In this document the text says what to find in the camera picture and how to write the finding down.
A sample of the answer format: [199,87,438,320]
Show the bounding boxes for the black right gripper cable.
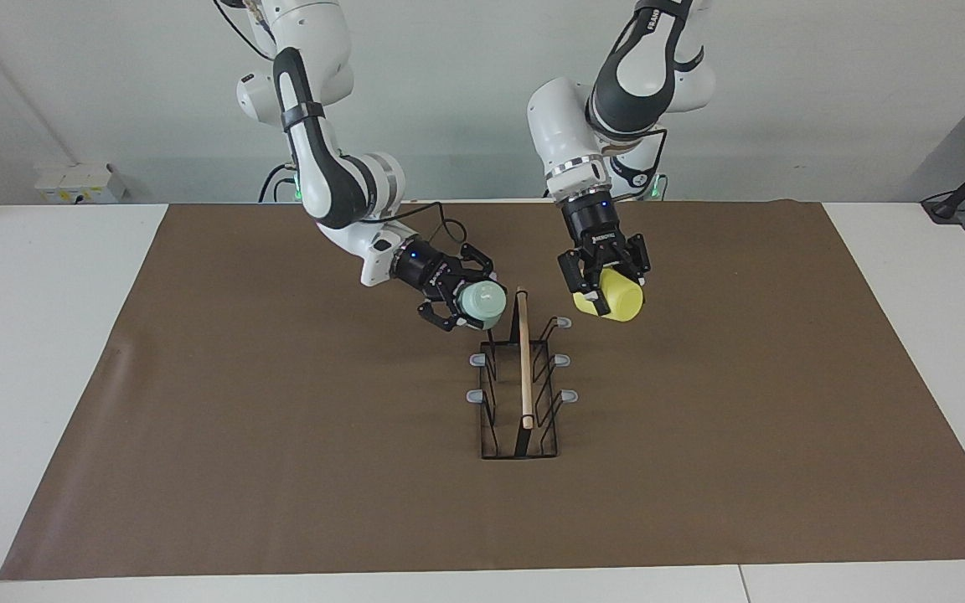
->
[378,201,468,254]

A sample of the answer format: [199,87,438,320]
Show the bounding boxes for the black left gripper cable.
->
[606,126,670,204]

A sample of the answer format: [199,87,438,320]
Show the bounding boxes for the brown table mat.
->
[0,201,965,581]

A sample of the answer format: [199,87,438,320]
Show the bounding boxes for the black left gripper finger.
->
[618,234,653,287]
[556,246,602,302]

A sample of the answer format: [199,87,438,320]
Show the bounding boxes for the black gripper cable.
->
[378,201,468,254]
[606,126,670,204]

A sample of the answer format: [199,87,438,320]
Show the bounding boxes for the yellow plastic cup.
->
[573,267,645,323]

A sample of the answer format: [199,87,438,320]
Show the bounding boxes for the pale green plastic cup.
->
[457,281,508,331]

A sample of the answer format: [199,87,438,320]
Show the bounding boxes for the black right arm base cable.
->
[258,162,296,204]

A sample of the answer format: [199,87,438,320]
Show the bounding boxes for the white power strip box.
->
[34,162,128,204]

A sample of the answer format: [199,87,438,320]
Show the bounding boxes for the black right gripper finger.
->
[416,295,473,333]
[442,242,499,284]

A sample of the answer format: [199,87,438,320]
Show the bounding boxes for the black wire cup rack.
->
[467,285,580,461]

